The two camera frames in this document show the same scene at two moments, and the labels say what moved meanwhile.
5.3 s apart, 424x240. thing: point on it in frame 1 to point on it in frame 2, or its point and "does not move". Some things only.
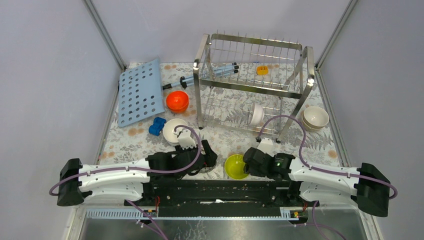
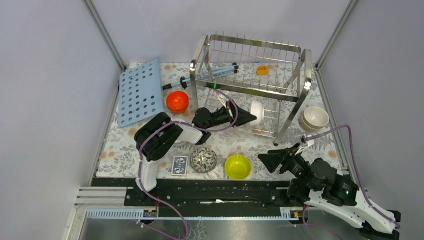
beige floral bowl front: [316, 116] does not move
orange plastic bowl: [177, 101] does not move
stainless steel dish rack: [250, 82] does not move
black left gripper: [210, 156] to [243, 117]
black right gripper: [248, 169] to [273, 157]
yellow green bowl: [234, 167] does not move
